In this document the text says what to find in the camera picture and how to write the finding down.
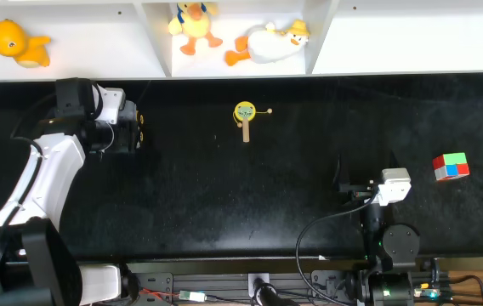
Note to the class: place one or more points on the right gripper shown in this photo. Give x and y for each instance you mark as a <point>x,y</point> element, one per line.
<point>354,189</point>

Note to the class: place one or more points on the grey and yellow toy truck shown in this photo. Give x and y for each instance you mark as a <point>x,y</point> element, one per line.
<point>140,120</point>

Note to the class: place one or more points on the orange rubber duck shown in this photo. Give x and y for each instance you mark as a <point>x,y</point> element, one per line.
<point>12,40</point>

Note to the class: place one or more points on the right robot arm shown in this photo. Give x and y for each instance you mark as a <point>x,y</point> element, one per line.
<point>399,244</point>

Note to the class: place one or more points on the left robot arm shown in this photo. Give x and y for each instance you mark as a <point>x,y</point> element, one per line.
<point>50,178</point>

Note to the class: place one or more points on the many-coloured puzzle cube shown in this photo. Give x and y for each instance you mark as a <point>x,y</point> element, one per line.
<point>450,166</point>

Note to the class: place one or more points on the white shelf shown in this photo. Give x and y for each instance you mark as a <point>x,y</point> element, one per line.
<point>394,42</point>

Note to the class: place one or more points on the yellow wooden rattle drum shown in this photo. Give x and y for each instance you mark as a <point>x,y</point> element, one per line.
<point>245,112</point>

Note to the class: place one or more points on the white plush goose with hat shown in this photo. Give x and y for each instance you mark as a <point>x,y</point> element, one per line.
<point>271,44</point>

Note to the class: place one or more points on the yellow plush duck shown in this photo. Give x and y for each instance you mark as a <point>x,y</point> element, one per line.
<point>195,25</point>

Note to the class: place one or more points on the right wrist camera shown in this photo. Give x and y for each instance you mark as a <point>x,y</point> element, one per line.
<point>392,187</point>

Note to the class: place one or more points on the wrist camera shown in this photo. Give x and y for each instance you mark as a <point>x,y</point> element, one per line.
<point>392,187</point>
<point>109,104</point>

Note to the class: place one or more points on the mounting rail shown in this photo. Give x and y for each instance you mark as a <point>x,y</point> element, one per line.
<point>224,285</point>

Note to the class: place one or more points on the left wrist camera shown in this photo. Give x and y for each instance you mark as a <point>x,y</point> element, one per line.
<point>109,104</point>

